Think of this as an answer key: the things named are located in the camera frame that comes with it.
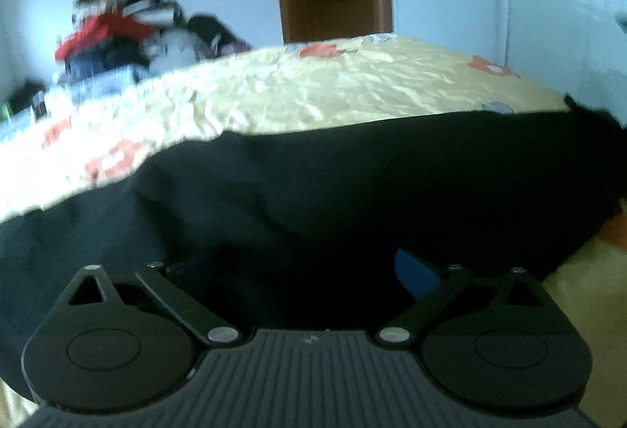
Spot yellow carrot-print bedspread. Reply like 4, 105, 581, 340
0, 32, 627, 428

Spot pile of folded clothes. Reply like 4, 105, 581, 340
53, 0, 197, 88

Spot black pants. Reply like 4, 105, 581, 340
0, 94, 627, 392

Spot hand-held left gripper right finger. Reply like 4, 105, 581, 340
374, 250, 545, 351

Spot white wardrobe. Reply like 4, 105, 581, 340
492, 0, 627, 118

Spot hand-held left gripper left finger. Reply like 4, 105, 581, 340
67, 261, 242, 350

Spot black bag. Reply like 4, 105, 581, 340
187, 14, 253, 59

